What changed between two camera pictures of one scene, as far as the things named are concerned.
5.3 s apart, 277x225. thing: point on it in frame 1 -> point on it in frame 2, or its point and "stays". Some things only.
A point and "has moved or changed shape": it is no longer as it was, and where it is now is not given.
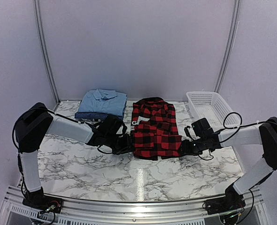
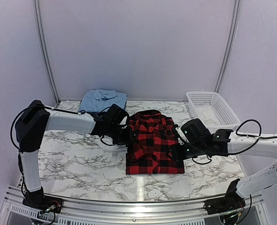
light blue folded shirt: [103, 101] stays
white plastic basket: [213, 107] stays
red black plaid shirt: [154, 129] has moved or changed shape
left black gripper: [127, 146] -> [126, 139]
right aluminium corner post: [234, 33] stays
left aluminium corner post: [40, 26] stays
